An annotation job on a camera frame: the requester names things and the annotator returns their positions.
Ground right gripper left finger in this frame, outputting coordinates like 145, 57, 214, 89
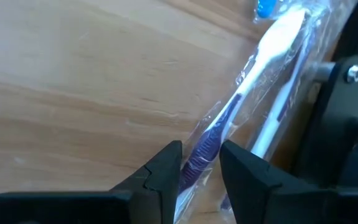
110, 140, 183, 224

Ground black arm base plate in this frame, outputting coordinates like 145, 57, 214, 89
290, 54, 358, 190

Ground blue toothbrush in wrapper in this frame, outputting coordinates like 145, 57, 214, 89
255, 0, 281, 19

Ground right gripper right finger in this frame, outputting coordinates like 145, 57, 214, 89
219, 139, 319, 224

